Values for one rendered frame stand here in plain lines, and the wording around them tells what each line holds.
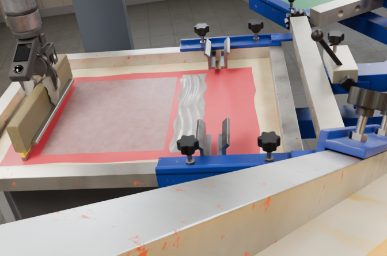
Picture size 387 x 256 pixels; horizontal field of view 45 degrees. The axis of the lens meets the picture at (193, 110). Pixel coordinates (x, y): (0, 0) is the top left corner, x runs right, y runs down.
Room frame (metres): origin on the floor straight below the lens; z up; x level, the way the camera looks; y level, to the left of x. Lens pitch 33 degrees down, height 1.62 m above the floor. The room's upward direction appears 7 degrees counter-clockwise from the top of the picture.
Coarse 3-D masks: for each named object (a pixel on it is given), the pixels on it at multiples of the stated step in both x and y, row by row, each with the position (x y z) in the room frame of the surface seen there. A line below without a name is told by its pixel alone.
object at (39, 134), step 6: (72, 78) 1.20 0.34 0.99; (66, 84) 1.17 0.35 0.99; (72, 84) 1.18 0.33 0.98; (66, 90) 1.14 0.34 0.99; (60, 96) 1.11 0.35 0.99; (60, 102) 1.08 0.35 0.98; (54, 108) 1.05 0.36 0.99; (48, 114) 1.02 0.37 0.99; (54, 114) 1.03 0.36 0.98; (48, 120) 1.00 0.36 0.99; (42, 126) 0.97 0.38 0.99; (36, 132) 0.95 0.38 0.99; (42, 132) 0.95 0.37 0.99; (36, 138) 0.92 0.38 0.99; (36, 144) 0.91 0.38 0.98
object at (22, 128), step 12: (60, 60) 1.20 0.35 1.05; (60, 72) 1.16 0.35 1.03; (60, 84) 1.14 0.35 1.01; (36, 96) 1.01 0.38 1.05; (48, 96) 1.06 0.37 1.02; (24, 108) 0.96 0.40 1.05; (36, 108) 0.98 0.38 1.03; (48, 108) 1.04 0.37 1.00; (12, 120) 0.91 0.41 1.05; (24, 120) 0.92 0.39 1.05; (36, 120) 0.97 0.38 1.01; (12, 132) 0.88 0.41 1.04; (24, 132) 0.90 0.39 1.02; (12, 144) 0.89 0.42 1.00; (24, 144) 0.88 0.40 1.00
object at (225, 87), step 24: (168, 72) 1.23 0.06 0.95; (192, 72) 1.21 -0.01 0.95; (216, 72) 1.20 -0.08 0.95; (240, 72) 1.18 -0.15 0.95; (72, 96) 1.16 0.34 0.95; (96, 96) 1.14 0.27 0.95; (120, 96) 1.13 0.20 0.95; (144, 96) 1.11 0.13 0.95; (168, 96) 1.10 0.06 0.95; (216, 96) 1.07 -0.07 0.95; (240, 96) 1.05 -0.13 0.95
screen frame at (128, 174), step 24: (168, 48) 1.31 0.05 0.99; (240, 48) 1.26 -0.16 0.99; (264, 48) 1.25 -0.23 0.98; (24, 96) 1.19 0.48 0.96; (288, 96) 0.97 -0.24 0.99; (0, 120) 1.03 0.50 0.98; (288, 120) 0.87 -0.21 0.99; (288, 144) 0.78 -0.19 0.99; (0, 168) 0.82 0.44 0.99; (24, 168) 0.81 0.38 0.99; (48, 168) 0.80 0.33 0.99; (72, 168) 0.79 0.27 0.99; (96, 168) 0.78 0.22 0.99; (120, 168) 0.77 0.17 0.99; (144, 168) 0.76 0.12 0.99
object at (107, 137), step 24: (72, 120) 1.04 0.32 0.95; (96, 120) 1.02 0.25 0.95; (120, 120) 1.01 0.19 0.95; (144, 120) 0.99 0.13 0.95; (168, 120) 0.98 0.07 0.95; (216, 120) 0.96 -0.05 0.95; (240, 120) 0.94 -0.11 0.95; (48, 144) 0.94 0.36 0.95; (72, 144) 0.93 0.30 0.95; (96, 144) 0.92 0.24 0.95; (120, 144) 0.90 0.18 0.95; (144, 144) 0.89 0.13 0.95; (168, 144) 0.88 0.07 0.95; (216, 144) 0.86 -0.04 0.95; (240, 144) 0.85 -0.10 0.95
